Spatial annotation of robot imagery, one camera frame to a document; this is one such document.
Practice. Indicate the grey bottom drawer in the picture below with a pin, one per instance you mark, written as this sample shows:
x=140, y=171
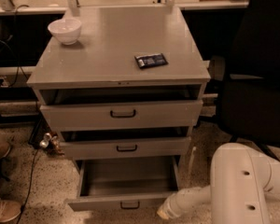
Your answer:
x=125, y=184

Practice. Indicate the metal cans cluster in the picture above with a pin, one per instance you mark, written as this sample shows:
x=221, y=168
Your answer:
x=51, y=143

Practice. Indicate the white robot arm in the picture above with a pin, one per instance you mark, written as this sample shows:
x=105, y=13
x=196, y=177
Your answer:
x=241, y=179

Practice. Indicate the black office chair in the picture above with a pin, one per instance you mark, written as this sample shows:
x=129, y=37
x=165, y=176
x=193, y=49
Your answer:
x=248, y=102

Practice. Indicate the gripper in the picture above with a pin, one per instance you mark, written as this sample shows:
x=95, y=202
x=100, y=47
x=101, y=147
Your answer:
x=170, y=207

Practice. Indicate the grey drawer cabinet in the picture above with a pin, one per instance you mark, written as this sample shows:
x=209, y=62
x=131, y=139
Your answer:
x=100, y=68

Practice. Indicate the white bowl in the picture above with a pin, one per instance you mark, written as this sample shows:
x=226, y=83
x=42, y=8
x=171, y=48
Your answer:
x=66, y=31

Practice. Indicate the grey drawer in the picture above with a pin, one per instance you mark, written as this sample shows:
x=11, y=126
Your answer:
x=125, y=148
x=125, y=184
x=117, y=116

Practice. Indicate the grey top drawer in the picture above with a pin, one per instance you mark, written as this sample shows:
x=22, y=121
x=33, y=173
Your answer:
x=117, y=116

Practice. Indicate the dark blue snack packet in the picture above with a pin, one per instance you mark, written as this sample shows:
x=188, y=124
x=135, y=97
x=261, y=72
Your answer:
x=152, y=60

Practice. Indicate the wall power outlet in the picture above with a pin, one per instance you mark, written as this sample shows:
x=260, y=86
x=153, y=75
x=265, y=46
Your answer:
x=4, y=82

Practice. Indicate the brown shoe near bottom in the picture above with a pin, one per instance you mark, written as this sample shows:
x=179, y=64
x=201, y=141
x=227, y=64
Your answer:
x=9, y=210

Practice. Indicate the grey middle drawer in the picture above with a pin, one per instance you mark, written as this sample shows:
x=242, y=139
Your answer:
x=125, y=148

